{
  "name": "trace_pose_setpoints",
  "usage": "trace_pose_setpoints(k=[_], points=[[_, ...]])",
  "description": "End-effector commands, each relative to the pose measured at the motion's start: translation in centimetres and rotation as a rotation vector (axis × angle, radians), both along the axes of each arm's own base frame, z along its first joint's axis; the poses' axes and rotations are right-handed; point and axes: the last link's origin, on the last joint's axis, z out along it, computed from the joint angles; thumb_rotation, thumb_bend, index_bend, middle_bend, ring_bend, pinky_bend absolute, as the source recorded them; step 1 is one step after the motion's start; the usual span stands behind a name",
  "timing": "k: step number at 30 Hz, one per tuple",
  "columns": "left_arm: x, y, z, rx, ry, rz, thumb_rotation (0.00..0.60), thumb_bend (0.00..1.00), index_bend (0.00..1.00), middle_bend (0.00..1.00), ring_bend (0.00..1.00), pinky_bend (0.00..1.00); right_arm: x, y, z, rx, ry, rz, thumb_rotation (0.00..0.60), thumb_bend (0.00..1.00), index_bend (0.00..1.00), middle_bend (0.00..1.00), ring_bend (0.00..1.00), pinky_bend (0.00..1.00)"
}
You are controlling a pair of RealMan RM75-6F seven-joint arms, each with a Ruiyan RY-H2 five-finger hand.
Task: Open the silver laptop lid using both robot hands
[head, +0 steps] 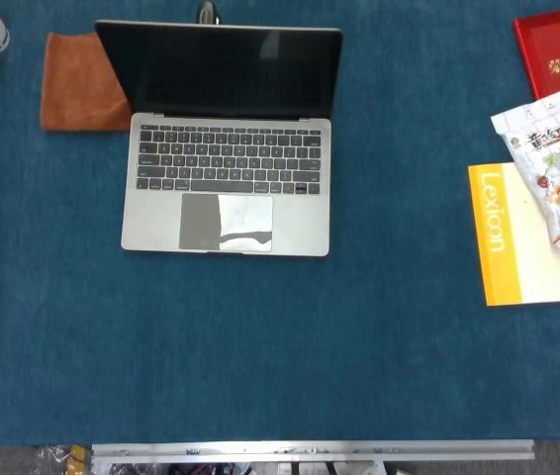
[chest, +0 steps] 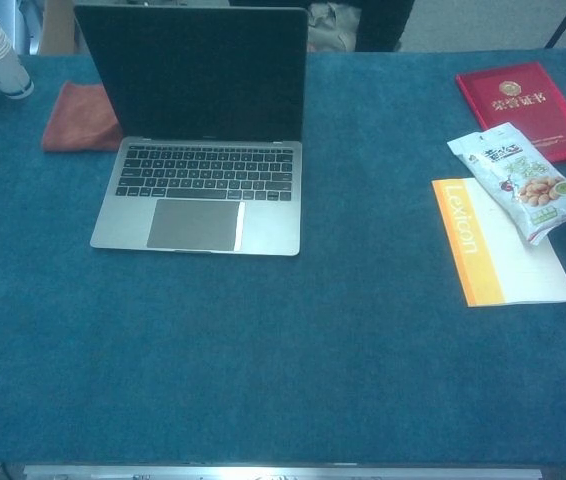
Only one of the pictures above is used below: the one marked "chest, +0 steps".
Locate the peanut snack bag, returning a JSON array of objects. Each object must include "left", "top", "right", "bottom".
[{"left": 446, "top": 121, "right": 566, "bottom": 247}]

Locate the brown folded cloth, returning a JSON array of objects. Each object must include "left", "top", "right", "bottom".
[{"left": 41, "top": 81, "right": 124, "bottom": 154}]

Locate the yellow Lexicon notebook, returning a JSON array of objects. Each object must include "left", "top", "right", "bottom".
[{"left": 430, "top": 177, "right": 566, "bottom": 308}]

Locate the red certificate folder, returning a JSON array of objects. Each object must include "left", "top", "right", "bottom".
[{"left": 455, "top": 61, "right": 566, "bottom": 164}]

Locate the silver Apple laptop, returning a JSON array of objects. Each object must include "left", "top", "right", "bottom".
[{"left": 73, "top": 4, "right": 310, "bottom": 258}]

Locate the black tripod stand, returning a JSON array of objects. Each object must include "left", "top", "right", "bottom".
[{"left": 543, "top": 0, "right": 566, "bottom": 50}]

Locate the seated person in dark jacket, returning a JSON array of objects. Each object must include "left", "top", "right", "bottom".
[{"left": 306, "top": 0, "right": 414, "bottom": 54}]

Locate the blue felt tablecloth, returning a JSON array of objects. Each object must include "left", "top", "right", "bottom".
[{"left": 0, "top": 47, "right": 566, "bottom": 467}]

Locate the aluminium frame rail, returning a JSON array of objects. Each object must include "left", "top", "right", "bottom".
[{"left": 22, "top": 464, "right": 544, "bottom": 480}]

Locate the brown cardboard box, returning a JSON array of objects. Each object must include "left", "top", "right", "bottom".
[{"left": 37, "top": 0, "right": 82, "bottom": 55}]

